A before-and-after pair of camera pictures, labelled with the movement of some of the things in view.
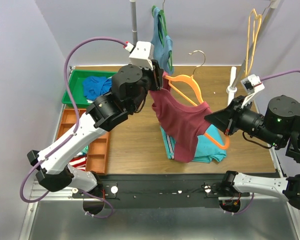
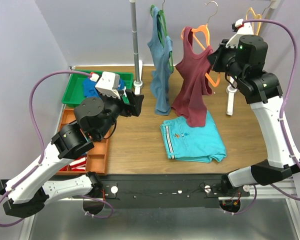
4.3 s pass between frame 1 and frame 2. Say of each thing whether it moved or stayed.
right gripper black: moved
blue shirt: stayed
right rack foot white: stayed
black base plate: stayed
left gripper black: moved
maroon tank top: moved
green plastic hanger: stayed
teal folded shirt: stayed
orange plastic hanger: moved
